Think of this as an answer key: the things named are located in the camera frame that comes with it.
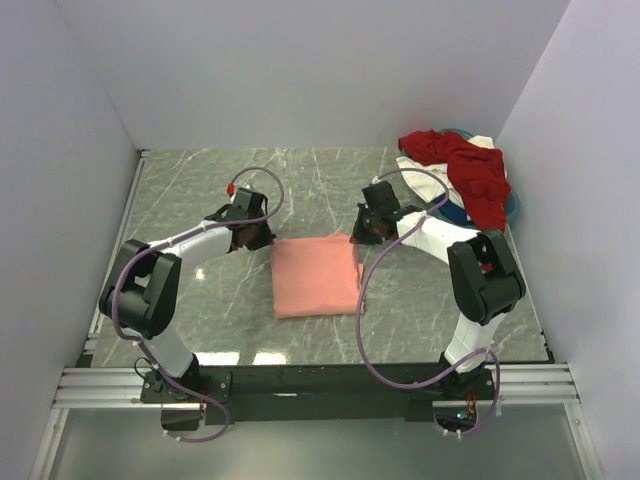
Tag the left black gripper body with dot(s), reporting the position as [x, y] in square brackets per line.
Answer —
[260, 235]

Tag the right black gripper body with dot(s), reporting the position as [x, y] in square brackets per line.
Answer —
[366, 231]

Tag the pink t shirt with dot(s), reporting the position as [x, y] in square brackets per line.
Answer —
[316, 276]

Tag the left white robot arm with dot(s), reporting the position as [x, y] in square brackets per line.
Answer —
[142, 287]

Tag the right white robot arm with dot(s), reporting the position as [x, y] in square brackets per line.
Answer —
[486, 280]

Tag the white t shirt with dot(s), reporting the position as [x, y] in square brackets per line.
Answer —
[428, 181]

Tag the blue t shirt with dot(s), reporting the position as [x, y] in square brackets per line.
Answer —
[452, 213]

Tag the red t shirt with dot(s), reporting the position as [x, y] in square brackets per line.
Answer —
[477, 173]

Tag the teal plastic basin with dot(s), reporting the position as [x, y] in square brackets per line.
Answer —
[512, 206]

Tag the black base beam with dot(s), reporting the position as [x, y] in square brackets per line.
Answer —
[330, 392]

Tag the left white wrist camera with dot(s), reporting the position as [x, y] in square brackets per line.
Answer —
[234, 190]

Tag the aluminium rail frame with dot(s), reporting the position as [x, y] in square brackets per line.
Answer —
[114, 388]

